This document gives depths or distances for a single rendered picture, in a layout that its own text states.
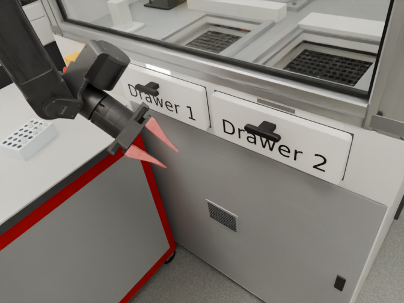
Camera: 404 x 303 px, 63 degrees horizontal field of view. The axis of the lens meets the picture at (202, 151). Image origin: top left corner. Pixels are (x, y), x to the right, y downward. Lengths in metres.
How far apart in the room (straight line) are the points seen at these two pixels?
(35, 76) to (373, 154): 0.52
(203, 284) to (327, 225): 0.78
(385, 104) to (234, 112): 0.28
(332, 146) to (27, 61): 0.48
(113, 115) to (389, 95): 0.42
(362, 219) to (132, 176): 0.65
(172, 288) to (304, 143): 1.00
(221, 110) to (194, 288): 0.92
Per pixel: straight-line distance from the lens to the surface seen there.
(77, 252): 1.06
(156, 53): 0.79
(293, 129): 0.62
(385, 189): 0.65
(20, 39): 0.47
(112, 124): 0.57
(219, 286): 1.45
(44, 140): 1.01
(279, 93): 0.62
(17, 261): 0.96
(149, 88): 0.79
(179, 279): 1.49
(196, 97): 0.74
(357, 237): 0.78
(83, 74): 0.55
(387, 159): 0.61
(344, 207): 0.72
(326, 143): 0.61
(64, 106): 0.54
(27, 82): 0.50
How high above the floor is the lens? 1.30
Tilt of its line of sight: 41 degrees down
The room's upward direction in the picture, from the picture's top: 9 degrees counter-clockwise
